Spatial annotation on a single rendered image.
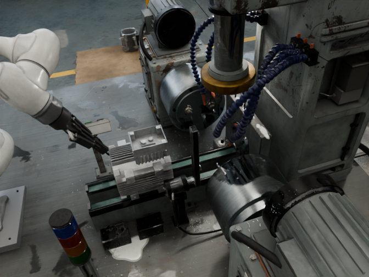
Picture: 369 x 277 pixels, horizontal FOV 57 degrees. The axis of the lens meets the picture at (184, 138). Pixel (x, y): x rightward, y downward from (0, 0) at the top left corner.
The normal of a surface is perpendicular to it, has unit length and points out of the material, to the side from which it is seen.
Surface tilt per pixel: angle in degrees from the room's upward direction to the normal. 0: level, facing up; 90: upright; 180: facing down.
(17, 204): 3
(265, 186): 2
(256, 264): 0
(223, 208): 62
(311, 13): 90
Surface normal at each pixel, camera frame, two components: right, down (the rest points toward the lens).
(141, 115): -0.07, -0.74
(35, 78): 0.84, -0.27
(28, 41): 0.11, -0.50
